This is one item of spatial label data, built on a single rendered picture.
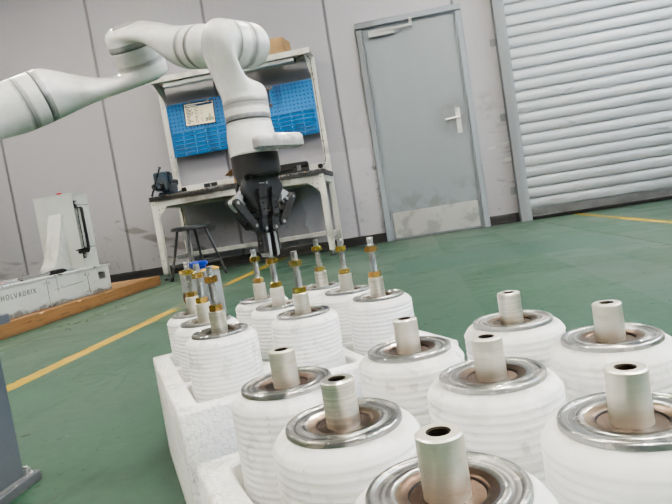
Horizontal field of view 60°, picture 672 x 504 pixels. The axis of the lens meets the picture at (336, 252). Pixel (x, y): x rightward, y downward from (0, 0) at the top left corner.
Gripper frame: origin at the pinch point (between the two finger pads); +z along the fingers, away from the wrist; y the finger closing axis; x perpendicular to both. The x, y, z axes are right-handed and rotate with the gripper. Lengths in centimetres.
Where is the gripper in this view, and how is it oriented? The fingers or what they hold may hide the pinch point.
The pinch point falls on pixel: (269, 244)
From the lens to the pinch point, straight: 92.8
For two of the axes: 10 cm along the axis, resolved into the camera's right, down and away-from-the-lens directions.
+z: 1.6, 9.8, 0.8
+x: 7.2, -0.6, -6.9
